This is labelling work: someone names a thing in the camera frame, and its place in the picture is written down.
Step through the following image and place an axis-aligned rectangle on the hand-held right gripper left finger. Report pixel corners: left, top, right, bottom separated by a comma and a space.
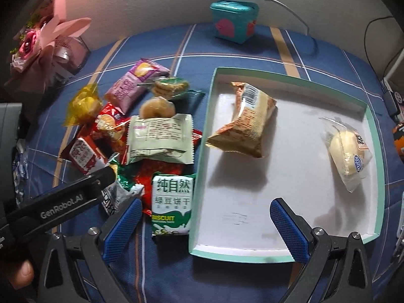
38, 197, 144, 303

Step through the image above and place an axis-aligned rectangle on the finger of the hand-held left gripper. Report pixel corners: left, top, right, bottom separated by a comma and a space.
89, 164, 116, 198

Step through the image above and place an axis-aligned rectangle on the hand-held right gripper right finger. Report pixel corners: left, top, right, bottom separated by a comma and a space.
269, 197, 376, 303

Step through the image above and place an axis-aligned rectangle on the silver green snack packet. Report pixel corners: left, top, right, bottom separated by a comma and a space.
101, 161, 144, 217

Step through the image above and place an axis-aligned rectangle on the red and white snack packet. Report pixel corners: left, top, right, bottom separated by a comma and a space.
60, 136, 109, 175

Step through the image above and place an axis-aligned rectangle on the red foil snack packet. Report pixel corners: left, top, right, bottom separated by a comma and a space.
136, 129, 203, 215

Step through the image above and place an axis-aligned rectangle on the white tray with teal rim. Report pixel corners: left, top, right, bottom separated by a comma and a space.
188, 67, 387, 264

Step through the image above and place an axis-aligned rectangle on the red cookie snack packet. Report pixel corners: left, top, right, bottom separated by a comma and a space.
95, 103, 131, 165

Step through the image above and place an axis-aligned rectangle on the green white biscuit packet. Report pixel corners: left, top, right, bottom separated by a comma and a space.
151, 173, 197, 236

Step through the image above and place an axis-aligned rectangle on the pale green snack packet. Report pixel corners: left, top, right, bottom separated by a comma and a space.
126, 114, 194, 165

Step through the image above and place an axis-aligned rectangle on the tan snack packet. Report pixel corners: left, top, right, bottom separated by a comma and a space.
205, 81, 278, 158

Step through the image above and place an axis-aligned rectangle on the person's left hand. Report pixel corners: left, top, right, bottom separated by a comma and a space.
0, 257, 35, 291

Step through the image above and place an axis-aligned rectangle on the blue white patterned cloth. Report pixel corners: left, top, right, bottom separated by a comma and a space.
13, 145, 29, 196

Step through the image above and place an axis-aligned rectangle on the yellow snack packet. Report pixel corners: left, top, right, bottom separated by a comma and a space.
66, 84, 103, 127

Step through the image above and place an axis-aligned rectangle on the round brown pastry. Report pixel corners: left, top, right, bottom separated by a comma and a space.
139, 96, 175, 119

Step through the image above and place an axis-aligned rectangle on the purple snack packet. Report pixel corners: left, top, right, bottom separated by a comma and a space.
104, 58, 171, 114

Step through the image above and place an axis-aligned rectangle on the clear wrapped pale bun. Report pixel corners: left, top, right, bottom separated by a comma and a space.
320, 117, 373, 193

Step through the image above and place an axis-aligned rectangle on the dark grey box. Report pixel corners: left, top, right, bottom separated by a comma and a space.
0, 103, 22, 139

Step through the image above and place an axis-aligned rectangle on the clear green cookie packet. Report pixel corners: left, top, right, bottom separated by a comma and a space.
150, 77, 206, 100

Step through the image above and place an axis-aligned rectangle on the orange cup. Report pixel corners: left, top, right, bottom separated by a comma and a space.
391, 123, 404, 165

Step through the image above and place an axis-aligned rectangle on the pink flower bouquet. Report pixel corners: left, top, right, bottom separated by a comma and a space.
3, 0, 92, 92

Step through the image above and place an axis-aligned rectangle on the black power adapter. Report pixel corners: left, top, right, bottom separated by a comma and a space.
383, 90, 403, 122

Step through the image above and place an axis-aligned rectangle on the teal box with pink print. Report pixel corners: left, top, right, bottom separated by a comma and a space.
210, 0, 259, 44

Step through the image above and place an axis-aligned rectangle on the white plastic frame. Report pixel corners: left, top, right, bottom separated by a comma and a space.
383, 50, 404, 92

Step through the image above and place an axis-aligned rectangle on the black cable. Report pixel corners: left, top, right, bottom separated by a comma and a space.
364, 16, 395, 79

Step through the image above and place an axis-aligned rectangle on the white cable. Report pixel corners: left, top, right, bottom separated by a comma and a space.
263, 0, 310, 37

